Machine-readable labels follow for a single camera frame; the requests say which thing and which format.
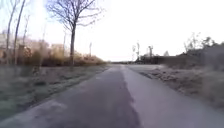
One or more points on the grey asphalt path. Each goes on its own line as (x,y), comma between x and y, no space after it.
(110,100)

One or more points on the large bare tree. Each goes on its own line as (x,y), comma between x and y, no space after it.
(72,40)

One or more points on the brown hedge row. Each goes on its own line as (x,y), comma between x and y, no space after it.
(50,56)

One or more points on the frosty grass field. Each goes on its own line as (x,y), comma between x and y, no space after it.
(186,80)

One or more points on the dark bushes and trees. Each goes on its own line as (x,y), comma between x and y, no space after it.
(196,55)

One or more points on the frosty grass verge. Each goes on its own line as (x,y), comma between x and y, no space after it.
(30,86)

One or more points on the row of thin bare trees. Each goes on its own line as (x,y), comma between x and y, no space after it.
(15,36)

